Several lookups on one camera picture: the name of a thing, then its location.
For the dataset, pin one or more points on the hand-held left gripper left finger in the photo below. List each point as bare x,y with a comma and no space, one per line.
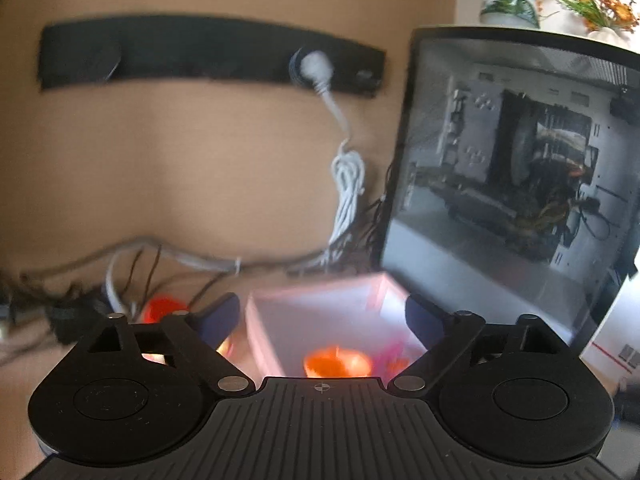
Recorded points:
221,316

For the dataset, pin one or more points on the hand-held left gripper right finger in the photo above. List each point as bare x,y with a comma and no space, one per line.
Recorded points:
420,317

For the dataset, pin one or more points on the red round lid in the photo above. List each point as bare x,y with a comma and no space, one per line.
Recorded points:
162,308

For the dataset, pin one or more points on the pink cardboard box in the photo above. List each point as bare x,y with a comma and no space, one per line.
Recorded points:
320,310

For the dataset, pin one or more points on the wooden desktop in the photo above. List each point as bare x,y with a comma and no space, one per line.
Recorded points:
17,400

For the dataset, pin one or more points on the orange round object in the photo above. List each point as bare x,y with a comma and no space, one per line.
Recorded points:
335,360

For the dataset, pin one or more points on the black power adapter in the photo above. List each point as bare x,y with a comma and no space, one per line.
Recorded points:
75,317

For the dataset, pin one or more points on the computer case with glass side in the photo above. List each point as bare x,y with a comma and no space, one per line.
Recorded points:
500,160

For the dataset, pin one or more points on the white carton with red stripes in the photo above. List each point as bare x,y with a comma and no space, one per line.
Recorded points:
612,340

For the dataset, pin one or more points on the green and white mug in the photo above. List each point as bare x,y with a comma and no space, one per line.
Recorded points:
507,2

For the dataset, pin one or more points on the orange artificial flowers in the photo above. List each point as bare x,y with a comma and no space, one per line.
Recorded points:
600,5

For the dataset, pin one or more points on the black wall power strip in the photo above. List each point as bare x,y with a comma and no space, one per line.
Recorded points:
200,55

